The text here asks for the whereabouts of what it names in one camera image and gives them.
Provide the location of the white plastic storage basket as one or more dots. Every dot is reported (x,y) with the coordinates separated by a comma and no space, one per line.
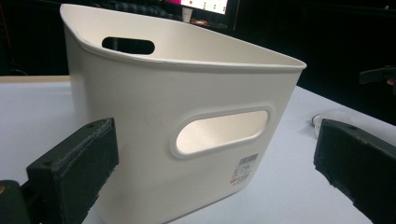
(149,102)

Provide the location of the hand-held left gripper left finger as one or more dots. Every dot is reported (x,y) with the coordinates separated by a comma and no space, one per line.
(71,168)

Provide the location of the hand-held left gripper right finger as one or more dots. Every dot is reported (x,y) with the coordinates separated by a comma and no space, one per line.
(358,161)

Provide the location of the computer monitor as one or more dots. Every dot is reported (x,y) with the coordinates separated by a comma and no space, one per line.
(208,9)

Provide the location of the white paper cup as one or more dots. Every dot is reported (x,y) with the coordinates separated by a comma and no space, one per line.
(187,14)

